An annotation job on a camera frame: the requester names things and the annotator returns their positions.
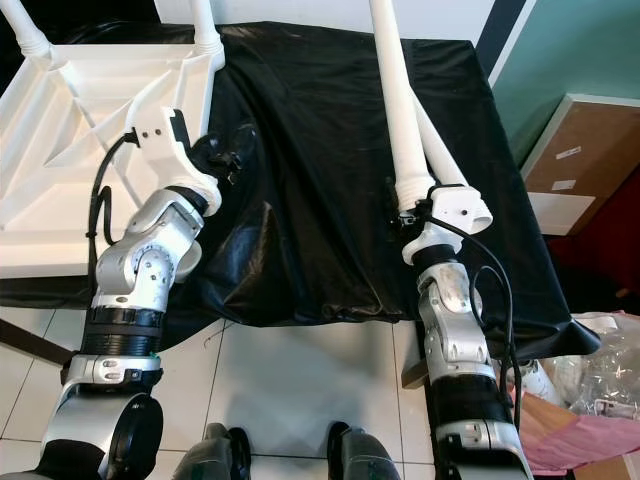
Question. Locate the white plastic table leg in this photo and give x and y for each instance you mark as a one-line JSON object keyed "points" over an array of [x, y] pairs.
{"points": [[28, 28], [400, 100], [450, 165], [206, 28]]}

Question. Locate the white plastic table top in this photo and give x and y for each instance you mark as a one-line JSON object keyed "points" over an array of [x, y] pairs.
{"points": [[60, 150]]}

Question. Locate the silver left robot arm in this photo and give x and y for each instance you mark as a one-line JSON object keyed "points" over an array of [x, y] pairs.
{"points": [[145, 270]]}

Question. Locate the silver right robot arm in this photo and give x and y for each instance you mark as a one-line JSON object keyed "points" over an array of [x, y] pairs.
{"points": [[455, 330]]}

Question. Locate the black plastic table cover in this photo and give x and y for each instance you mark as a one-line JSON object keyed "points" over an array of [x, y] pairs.
{"points": [[320, 150]]}

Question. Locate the black backdrop sheet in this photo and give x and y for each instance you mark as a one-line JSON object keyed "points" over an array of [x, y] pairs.
{"points": [[110, 15]]}

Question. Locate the brown cardboard box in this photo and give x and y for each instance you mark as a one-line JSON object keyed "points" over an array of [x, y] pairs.
{"points": [[590, 150]]}

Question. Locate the clear plastic bag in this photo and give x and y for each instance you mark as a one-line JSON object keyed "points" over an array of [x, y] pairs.
{"points": [[590, 365]]}

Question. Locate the grey right robot foot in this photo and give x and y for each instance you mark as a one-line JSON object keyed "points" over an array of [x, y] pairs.
{"points": [[368, 455]]}

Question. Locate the grey robot foot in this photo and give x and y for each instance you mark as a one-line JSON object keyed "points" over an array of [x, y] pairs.
{"points": [[210, 455], [368, 455]]}

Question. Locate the pink plastic bag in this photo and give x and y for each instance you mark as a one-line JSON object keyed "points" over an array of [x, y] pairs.
{"points": [[570, 445]]}

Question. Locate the grey left robot foot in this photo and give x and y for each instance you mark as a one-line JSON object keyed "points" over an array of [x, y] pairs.
{"points": [[210, 455]]}

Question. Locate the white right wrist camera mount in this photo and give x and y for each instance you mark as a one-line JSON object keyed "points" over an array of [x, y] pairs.
{"points": [[460, 208]]}

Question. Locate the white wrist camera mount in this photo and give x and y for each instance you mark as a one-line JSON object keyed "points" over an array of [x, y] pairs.
{"points": [[460, 208], [165, 145]]}

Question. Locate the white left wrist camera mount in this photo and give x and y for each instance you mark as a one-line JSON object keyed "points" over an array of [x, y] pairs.
{"points": [[165, 145]]}

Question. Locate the dark door frame strip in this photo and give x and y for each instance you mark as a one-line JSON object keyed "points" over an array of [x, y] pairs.
{"points": [[498, 35]]}

